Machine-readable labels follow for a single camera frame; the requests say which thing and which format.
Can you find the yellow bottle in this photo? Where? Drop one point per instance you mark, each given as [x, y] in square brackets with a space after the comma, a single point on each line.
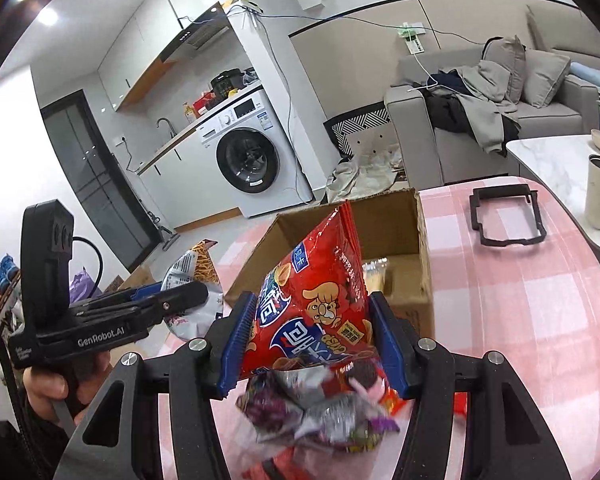
[187, 114]

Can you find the purple silver snack packet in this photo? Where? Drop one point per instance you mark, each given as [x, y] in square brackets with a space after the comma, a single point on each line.
[310, 400]

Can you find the purple bag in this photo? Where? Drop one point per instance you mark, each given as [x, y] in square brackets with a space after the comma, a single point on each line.
[85, 285]

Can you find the pink checked tablecloth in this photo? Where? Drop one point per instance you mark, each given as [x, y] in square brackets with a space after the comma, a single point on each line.
[505, 335]

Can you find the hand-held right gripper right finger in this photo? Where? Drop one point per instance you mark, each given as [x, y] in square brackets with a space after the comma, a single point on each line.
[387, 345]

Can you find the printed brown cardboard box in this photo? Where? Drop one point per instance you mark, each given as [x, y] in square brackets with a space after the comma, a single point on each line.
[135, 280]

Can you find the white marble coffee table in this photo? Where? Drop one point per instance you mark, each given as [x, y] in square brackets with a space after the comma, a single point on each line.
[550, 160]

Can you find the beige cloth pile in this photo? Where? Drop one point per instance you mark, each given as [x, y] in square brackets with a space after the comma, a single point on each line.
[360, 180]

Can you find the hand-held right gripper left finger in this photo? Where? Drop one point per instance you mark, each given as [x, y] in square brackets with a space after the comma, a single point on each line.
[236, 345]

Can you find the ceiling spotlight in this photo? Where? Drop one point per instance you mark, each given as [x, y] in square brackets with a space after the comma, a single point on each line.
[47, 15]

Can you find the grey sofa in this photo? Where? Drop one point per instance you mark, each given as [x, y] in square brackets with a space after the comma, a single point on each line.
[550, 115]

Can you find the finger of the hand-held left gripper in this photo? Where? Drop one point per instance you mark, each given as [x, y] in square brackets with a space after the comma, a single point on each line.
[180, 300]
[142, 291]

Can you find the orange red snack packet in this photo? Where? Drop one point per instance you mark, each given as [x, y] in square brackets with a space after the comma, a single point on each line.
[460, 405]

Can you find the white kitchen counter cabinet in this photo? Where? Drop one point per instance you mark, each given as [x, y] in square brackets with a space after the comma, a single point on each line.
[185, 180]

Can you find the green white wall socket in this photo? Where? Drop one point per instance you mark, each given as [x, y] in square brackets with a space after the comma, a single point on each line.
[411, 37]

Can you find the steel range hood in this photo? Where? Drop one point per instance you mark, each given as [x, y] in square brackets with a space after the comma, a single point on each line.
[195, 35]

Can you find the dark grey pillow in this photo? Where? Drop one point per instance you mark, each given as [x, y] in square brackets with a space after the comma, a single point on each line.
[505, 67]

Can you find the dark glass door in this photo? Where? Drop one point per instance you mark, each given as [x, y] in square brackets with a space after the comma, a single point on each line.
[90, 175]

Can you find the white upper cabinets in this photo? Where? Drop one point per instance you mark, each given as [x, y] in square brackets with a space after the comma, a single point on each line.
[140, 40]

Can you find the black plastic frame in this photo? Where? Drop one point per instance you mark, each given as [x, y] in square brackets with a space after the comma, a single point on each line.
[500, 190]

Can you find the person's left hand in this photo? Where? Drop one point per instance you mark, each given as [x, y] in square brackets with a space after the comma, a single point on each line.
[45, 385]

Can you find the white washing machine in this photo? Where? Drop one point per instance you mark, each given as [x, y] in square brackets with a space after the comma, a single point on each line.
[250, 160]

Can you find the steel kitchen faucet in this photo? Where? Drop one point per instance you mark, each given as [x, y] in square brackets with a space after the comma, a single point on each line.
[166, 122]

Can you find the grey coat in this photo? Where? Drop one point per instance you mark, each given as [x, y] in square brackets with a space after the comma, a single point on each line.
[490, 105]

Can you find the black garment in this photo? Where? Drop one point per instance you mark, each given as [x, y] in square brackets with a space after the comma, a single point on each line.
[447, 110]

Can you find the light blue cloth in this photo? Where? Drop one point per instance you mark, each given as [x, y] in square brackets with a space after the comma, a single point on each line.
[595, 77]

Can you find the dark red snack packet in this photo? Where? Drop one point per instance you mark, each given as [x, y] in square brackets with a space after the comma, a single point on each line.
[272, 470]

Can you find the red box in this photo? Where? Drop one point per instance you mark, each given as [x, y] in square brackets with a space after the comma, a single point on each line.
[203, 106]

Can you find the silver white snack packet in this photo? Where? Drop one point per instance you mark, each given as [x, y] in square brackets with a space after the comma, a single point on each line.
[190, 272]

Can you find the person's left forearm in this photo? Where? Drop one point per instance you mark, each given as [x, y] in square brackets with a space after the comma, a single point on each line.
[47, 455]

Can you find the white router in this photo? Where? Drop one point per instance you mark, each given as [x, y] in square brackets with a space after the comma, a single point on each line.
[245, 5]

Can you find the black white patterned basket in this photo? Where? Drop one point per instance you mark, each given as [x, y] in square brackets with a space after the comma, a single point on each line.
[360, 119]

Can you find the black pressure cooker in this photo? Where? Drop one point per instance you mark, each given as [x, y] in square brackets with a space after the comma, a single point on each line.
[226, 82]

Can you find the light grey pillow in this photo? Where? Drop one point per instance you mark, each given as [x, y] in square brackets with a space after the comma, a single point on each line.
[545, 77]

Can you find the blue sneakers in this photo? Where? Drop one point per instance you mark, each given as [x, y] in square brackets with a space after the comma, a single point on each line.
[4, 271]

